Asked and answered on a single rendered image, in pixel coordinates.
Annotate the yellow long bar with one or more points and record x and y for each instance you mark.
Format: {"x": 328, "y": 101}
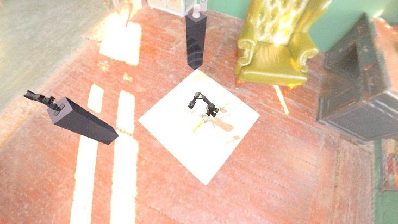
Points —
{"x": 204, "y": 120}

